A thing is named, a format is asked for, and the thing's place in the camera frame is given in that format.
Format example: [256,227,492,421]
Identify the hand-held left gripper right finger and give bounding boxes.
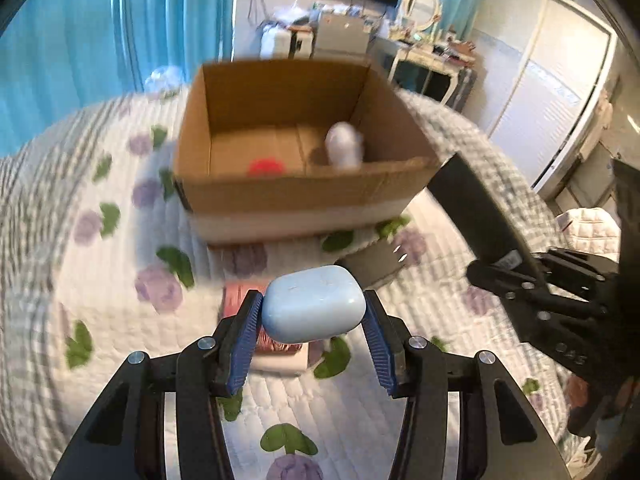
[362,289,572,480]

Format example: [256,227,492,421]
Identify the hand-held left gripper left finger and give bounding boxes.
[50,289,264,480]

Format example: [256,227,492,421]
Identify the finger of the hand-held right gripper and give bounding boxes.
[535,247,622,291]
[466,260,613,322]

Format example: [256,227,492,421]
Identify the light blue plastic case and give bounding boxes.
[262,266,367,344]

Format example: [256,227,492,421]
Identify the black bar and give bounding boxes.
[427,152,548,288]

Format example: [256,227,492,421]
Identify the brown cardboard box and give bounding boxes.
[172,58,443,247]

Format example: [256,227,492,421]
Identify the white quilted cushion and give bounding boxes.
[554,207,622,261]

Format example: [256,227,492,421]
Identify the pink flat box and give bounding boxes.
[219,282,309,376]

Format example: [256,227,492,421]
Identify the dark grey card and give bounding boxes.
[338,239,417,289]

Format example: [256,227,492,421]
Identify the floral quilted blanket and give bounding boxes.
[0,80,606,480]

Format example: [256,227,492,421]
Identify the red round object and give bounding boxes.
[247,158,286,177]

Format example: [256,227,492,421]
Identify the white wardrobe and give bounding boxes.
[470,0,622,202]

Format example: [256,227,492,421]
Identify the white round bottle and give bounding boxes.
[324,121,364,169]

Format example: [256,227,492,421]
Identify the white vanity table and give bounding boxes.
[386,30,477,107]

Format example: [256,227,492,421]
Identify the clear plastic bag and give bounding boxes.
[144,65,187,100]

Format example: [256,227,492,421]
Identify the white oval mirror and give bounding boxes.
[400,0,444,32]

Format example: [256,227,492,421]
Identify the white small appliance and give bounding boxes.
[259,26,292,60]

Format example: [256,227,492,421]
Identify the silver laptop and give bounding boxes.
[312,13,372,57]

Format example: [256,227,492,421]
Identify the blue curtain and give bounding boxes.
[0,0,237,158]

